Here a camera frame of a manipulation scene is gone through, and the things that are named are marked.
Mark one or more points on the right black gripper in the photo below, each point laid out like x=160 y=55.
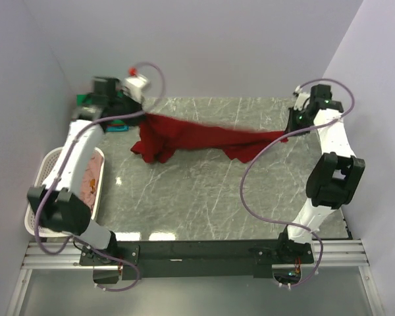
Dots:
x=291 y=126

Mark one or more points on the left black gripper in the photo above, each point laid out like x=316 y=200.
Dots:
x=135 y=120

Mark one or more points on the red t shirt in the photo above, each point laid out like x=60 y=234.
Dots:
x=161 y=136

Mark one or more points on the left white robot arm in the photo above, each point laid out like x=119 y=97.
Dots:
x=56 y=203

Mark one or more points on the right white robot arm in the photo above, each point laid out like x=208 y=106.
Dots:
x=336 y=176

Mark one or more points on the teal folded t shirt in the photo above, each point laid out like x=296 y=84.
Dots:
x=117 y=128

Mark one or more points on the green folded t shirt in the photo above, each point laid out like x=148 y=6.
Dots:
x=84 y=100

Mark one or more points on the pink t shirt in basket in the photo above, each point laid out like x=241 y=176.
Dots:
x=90 y=190

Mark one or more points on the white plastic laundry basket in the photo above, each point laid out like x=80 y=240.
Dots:
x=29 y=220

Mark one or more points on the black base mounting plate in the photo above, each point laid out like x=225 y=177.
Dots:
x=210 y=258

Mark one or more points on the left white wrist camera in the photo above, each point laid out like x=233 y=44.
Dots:
x=135 y=86

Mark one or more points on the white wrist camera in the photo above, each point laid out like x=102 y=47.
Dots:
x=135 y=86
x=302 y=99

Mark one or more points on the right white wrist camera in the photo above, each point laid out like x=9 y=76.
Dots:
x=302 y=99

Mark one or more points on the aluminium rail frame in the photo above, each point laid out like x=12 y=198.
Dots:
x=328 y=253

